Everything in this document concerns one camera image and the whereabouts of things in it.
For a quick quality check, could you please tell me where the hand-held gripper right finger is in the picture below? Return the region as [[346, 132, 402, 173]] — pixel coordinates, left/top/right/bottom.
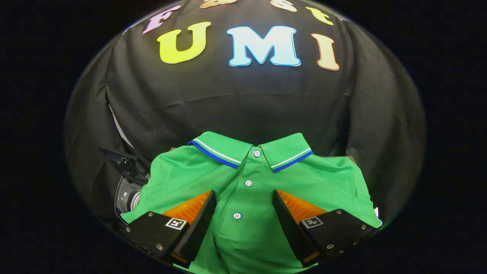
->
[[272, 189, 380, 268]]

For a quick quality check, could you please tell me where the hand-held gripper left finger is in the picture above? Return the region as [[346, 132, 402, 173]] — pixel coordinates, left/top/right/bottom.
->
[[124, 190, 218, 269]]

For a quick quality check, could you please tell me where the green polo shirt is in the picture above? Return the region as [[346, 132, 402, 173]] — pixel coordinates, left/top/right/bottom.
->
[[121, 131, 382, 274]]

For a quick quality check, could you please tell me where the dark transparent washing machine lid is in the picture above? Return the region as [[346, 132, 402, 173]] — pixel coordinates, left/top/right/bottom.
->
[[100, 147, 152, 186]]

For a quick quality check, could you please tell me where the black backdrop cloth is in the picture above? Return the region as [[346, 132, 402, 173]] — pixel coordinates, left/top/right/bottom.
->
[[63, 0, 427, 229]]

